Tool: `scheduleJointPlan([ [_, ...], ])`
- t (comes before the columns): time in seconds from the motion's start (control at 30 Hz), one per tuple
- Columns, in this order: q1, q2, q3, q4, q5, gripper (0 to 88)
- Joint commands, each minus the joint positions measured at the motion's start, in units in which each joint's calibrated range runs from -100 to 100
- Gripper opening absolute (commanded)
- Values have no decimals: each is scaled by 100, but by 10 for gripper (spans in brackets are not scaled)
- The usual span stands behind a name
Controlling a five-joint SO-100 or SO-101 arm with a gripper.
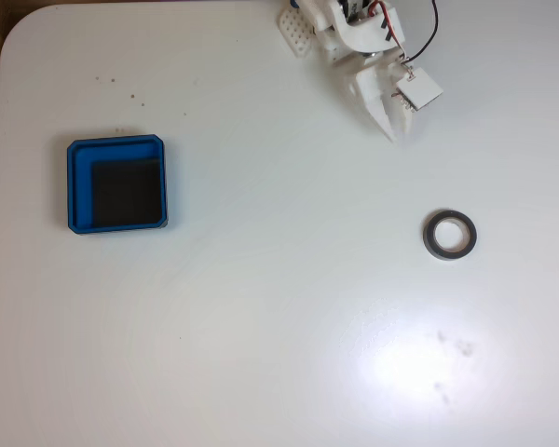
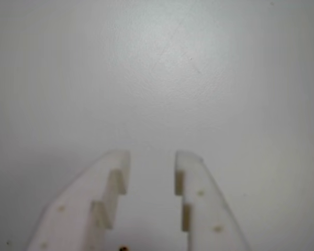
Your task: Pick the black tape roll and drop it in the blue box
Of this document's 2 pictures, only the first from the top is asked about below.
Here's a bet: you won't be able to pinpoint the black tape roll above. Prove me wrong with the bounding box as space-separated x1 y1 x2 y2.
422 209 479 263

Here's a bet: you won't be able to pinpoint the blue square box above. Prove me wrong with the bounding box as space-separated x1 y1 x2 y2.
65 133 170 235

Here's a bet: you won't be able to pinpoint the black foam pad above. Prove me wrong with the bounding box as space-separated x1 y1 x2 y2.
90 157 164 224

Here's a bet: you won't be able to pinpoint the white square camera box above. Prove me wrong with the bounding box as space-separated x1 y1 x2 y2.
393 68 445 113

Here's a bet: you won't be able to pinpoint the red and white servo wires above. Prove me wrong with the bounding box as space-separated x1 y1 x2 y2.
365 0 396 34

